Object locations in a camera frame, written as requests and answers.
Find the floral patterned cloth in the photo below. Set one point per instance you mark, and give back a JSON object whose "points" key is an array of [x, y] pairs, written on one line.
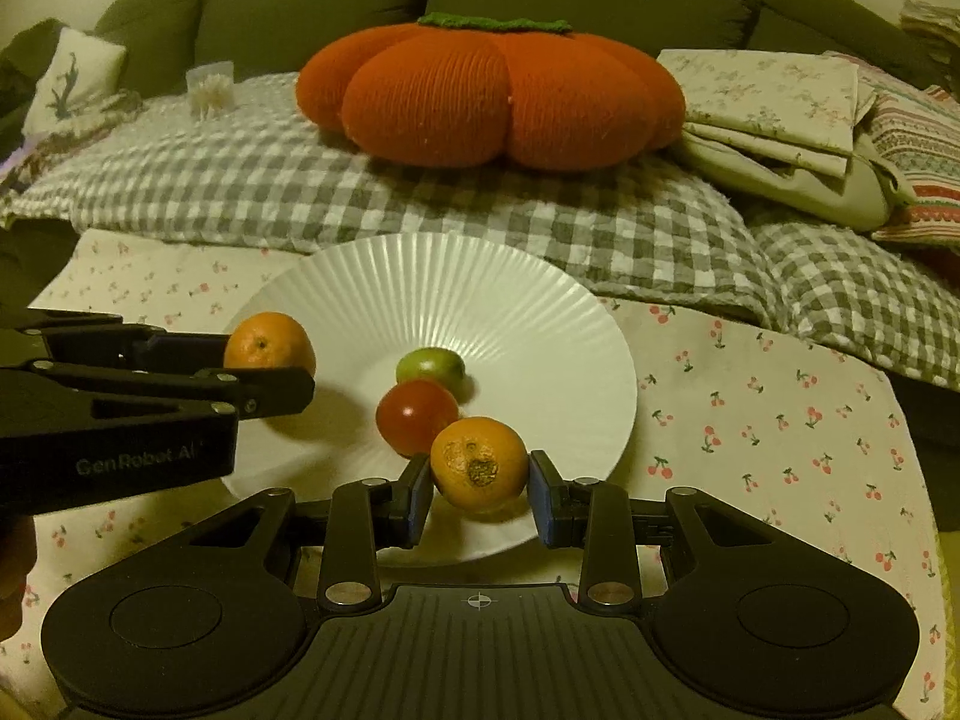
{"points": [[67, 139]]}

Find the white pillow with plant print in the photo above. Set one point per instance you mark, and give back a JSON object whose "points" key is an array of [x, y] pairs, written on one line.
{"points": [[82, 67]]}

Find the striped patterned pillow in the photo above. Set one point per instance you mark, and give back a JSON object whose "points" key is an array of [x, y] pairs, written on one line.
{"points": [[922, 142]]}

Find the brown-spotted orange mandarin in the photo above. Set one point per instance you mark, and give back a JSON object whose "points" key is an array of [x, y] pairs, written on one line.
{"points": [[480, 446]]}

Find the person's left hand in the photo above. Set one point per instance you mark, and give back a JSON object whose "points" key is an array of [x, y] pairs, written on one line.
{"points": [[15, 577]]}

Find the dark green jacket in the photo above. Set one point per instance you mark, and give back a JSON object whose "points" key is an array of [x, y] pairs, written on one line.
{"points": [[22, 60]]}

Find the cherry print tablecloth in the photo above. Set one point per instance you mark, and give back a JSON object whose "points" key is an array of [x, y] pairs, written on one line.
{"points": [[787, 427]]}

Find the folded floral bedsheet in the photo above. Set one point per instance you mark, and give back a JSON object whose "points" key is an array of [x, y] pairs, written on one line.
{"points": [[772, 97]]}

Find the red cherry tomato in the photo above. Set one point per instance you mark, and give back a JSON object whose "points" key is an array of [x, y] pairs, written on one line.
{"points": [[412, 412]]}

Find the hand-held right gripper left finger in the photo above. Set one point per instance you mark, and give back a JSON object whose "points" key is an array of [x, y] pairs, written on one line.
{"points": [[420, 502]]}

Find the stack of newspapers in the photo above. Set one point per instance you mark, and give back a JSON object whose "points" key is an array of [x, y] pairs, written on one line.
{"points": [[934, 30]]}

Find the green jujube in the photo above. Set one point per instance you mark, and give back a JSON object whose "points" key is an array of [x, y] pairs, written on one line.
{"points": [[427, 364]]}

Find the clear cotton swab box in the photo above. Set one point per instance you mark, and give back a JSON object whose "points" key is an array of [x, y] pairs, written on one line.
{"points": [[210, 94]]}

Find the grey checked blanket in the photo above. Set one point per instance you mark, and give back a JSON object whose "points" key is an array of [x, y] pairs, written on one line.
{"points": [[450, 202]]}

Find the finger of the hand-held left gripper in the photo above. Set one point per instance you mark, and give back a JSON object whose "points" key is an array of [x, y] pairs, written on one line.
{"points": [[150, 349], [277, 390]]}

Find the white ribbed plate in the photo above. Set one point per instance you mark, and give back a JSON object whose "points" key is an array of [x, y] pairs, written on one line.
{"points": [[525, 360]]}

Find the orange pumpkin cushion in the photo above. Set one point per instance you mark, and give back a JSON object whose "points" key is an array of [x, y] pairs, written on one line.
{"points": [[487, 90]]}

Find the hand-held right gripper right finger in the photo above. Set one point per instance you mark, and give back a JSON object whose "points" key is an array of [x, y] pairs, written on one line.
{"points": [[541, 502]]}

